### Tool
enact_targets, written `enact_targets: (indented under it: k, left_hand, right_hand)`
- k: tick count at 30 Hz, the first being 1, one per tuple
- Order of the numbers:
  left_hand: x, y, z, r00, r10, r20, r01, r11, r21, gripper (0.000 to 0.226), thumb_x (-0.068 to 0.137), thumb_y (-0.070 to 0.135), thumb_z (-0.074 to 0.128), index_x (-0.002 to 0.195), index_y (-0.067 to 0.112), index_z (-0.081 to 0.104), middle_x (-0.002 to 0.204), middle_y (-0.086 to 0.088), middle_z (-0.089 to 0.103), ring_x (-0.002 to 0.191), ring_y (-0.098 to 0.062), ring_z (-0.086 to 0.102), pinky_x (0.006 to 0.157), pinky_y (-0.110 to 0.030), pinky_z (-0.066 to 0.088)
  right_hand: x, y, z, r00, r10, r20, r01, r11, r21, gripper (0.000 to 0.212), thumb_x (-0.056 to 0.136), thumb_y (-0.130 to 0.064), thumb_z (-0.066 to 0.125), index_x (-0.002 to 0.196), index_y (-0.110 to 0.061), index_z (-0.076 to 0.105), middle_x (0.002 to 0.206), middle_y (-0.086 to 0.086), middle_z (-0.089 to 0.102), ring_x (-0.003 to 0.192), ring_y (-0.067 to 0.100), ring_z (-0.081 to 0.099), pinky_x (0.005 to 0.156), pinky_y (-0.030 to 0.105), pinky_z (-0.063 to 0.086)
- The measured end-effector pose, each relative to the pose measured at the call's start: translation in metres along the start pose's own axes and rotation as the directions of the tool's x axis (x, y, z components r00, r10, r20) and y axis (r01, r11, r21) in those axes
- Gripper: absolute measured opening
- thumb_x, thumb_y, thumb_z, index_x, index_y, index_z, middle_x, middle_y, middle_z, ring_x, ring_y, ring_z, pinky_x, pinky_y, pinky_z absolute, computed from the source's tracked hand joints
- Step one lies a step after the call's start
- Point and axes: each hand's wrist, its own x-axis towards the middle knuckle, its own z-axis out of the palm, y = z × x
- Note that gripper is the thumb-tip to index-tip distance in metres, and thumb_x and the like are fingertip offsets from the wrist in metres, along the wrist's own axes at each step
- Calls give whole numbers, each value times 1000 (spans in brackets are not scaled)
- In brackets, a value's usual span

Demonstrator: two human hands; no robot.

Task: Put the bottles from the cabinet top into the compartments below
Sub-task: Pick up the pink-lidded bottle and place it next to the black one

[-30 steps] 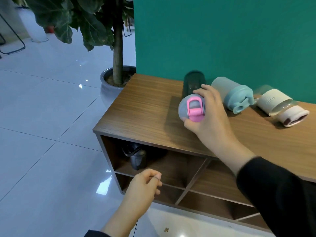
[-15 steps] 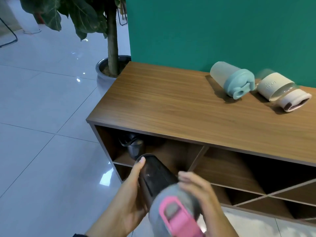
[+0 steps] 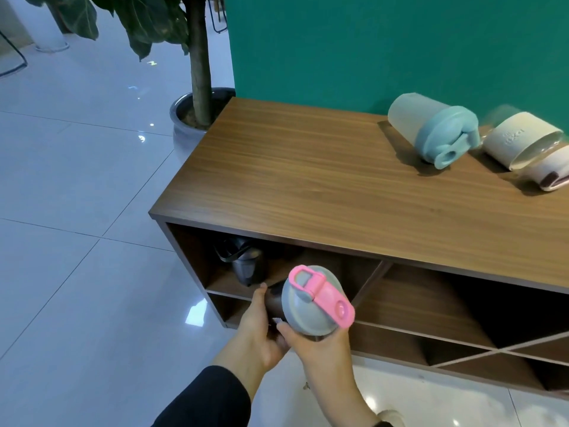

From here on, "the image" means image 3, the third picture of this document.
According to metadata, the green backdrop cloth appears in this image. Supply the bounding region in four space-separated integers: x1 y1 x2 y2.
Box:
223 0 569 129

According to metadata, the person's beige shoe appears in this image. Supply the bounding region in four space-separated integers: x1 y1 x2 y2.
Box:
375 409 406 427

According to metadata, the black metal stool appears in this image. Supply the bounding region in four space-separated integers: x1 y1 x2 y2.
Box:
0 30 28 78

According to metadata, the light blue lid bottle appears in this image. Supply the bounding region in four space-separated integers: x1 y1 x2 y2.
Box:
387 92 482 170

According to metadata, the white plant pot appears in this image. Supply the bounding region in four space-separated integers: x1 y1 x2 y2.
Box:
35 2 71 53

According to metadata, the person's right hand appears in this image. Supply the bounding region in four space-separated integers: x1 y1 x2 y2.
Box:
275 317 356 393

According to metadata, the grey round plant pot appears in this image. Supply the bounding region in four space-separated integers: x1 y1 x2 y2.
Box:
169 87 236 145

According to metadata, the person's right forearm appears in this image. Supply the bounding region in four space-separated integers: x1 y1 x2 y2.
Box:
306 375 383 427

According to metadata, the white sleeve glass bottle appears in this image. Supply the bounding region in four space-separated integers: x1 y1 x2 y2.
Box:
482 106 569 192

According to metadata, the large-leaf green plant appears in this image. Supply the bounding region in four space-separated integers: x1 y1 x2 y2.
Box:
20 0 212 128

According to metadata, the person's left hand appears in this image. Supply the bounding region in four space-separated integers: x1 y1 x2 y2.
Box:
221 282 292 374

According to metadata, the black shaker bottle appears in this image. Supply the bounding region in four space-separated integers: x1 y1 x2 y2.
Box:
215 237 269 288

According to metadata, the grey pink lid bottle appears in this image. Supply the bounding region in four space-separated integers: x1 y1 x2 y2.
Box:
264 264 356 343

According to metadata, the brown wooden cabinet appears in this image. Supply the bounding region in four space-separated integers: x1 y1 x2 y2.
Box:
148 97 569 401

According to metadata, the person's left forearm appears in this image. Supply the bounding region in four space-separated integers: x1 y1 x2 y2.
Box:
151 349 267 427

